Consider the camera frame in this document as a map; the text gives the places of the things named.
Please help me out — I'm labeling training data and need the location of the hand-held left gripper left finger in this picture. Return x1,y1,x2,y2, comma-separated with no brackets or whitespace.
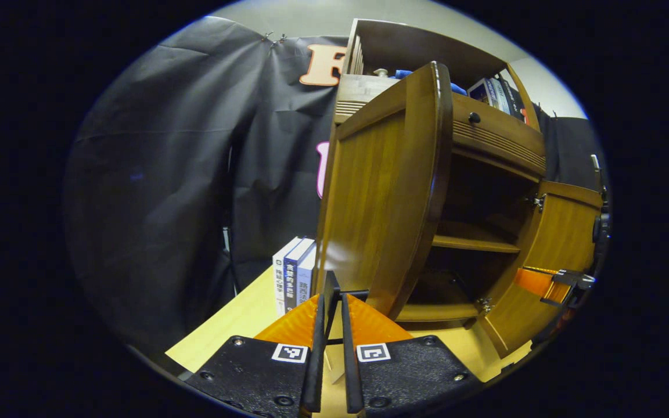
185,293,327,416

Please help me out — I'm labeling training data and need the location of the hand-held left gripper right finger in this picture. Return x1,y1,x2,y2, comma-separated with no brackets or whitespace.
340,292,484,416

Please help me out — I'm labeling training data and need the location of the wooden cabinet door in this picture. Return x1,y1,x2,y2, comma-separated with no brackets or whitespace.
477,180,604,359
313,60,455,349

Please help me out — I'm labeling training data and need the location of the wooden double-door shoe cabinet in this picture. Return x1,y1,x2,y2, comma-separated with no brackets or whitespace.
333,17,549,333

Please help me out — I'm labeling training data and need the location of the wooden inner shelf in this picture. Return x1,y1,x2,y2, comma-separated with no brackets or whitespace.
432,219,522,254

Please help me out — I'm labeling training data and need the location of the dark blue spine standing book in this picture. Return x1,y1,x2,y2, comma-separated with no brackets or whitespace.
283,238,316,314

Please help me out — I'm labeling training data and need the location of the white spine standing book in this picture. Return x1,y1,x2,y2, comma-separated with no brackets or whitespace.
272,236,303,318

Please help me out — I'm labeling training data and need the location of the light blue spine standing book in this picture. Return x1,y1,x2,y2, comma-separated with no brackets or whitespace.
296,247,319,307

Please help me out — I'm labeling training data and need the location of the wooden drawer with black knob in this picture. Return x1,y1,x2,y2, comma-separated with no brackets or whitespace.
334,74,547,175

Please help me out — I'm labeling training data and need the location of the white cover book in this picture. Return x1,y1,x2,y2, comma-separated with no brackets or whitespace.
467,78,501,108

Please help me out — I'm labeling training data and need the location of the blue folded towel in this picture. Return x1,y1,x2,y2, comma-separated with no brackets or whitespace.
394,69,467,96

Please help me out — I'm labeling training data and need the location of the black backdrop cloth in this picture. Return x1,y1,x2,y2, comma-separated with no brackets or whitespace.
63,16,603,356

